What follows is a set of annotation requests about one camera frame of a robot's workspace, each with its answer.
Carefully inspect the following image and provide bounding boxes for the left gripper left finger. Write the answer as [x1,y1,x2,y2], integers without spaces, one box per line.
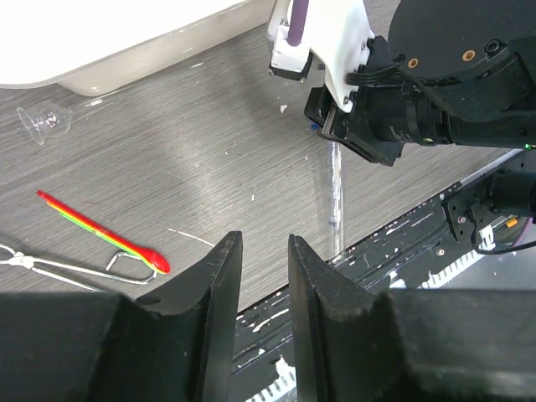
[136,231,243,401]

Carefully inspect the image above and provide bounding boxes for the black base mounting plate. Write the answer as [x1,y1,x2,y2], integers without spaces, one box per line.
[229,150,536,402]

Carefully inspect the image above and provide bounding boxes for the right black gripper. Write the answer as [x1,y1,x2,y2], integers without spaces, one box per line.
[304,36,535,166]

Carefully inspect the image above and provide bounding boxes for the white plastic tub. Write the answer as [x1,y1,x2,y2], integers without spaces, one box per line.
[1,0,273,96]

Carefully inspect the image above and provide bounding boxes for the red yellow stick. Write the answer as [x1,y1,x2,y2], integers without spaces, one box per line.
[36,190,171,275]

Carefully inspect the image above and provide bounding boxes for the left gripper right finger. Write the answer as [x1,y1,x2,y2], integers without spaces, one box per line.
[288,234,374,401]

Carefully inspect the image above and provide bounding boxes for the small clear glass funnel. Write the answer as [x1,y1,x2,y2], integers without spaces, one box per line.
[16,101,73,145]

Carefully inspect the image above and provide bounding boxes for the metal test tube holder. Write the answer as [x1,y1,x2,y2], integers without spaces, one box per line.
[1,244,157,292]

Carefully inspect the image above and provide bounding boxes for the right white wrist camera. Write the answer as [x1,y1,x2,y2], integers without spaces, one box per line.
[266,0,374,113]

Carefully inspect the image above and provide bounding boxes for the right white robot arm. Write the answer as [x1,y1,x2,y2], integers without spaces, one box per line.
[305,1,535,166]

